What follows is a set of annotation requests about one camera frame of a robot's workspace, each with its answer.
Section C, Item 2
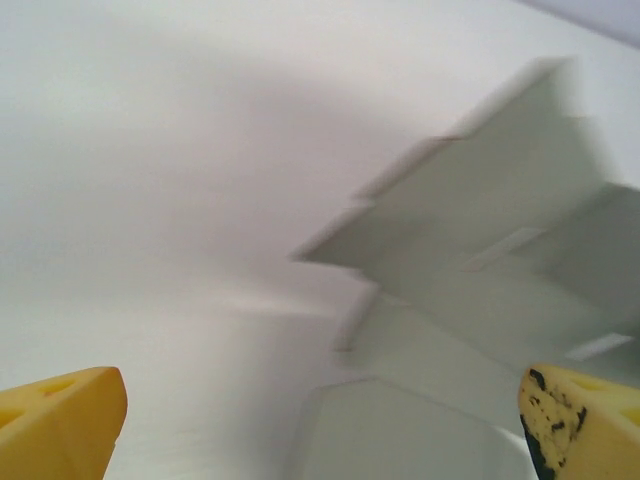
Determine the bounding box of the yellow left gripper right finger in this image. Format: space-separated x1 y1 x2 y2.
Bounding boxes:
518 364 640 480

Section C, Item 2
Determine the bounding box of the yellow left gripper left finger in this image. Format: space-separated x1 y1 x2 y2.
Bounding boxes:
0 366 128 480

